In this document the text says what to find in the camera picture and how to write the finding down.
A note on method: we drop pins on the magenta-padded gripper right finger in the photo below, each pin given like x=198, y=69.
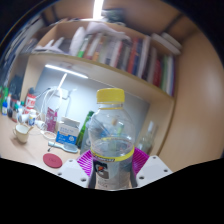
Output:
x=150, y=170

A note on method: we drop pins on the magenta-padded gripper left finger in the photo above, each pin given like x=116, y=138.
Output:
x=75, y=171

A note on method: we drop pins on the clear yellow-capped drink bottle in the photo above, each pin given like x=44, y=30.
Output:
x=111, y=133

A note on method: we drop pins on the flat round red coaster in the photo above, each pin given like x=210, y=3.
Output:
x=52, y=160

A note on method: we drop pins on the tall clear glass bottle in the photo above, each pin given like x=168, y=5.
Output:
x=146, y=140

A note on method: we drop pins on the blue and white box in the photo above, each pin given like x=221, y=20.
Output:
x=68, y=132

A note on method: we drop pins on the tall green bottle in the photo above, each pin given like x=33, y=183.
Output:
x=85, y=128

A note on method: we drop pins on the pink pouch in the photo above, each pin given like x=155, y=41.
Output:
x=51, y=120

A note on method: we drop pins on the cream white cup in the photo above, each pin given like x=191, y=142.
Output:
x=21, y=134

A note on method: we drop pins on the red and white canister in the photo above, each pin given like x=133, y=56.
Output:
x=30, y=100

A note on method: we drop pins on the blue-capped white bottle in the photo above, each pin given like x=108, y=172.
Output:
x=4, y=108

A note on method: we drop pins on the wooden shelf unit with books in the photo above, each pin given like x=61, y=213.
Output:
x=110, y=75

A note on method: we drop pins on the ceiling light tube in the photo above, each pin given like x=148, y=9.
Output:
x=97, y=8

